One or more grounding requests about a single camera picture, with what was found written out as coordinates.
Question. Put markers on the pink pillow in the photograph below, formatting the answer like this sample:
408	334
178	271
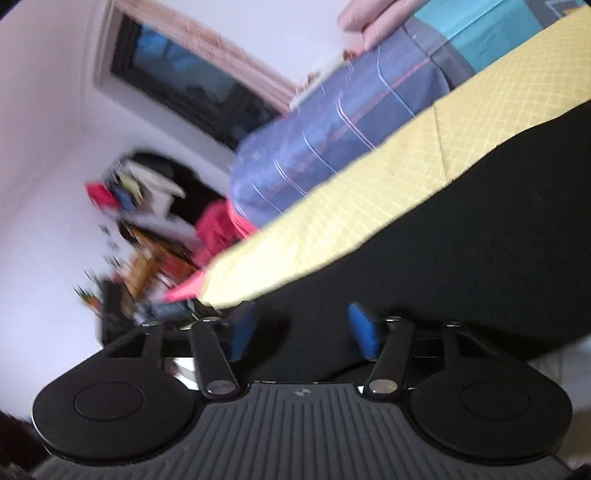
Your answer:
369	18

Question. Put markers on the dark framed window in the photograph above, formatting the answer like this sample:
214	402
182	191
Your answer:
184	78

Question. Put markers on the pile of mixed clothes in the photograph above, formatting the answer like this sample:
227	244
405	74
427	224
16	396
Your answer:
138	184

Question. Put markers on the blue plaid quilt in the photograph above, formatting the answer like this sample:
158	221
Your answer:
323	138

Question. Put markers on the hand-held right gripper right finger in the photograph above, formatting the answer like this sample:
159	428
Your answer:
362	330

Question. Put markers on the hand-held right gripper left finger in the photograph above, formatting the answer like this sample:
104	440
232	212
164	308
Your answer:
242	328

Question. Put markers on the red clothes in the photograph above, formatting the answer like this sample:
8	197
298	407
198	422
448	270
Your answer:
217	230

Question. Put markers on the teal grey patchwork cloth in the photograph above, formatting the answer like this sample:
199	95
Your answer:
480	32

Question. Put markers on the pale yellow quilted bed sheet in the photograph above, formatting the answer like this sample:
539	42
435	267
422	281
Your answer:
369	184

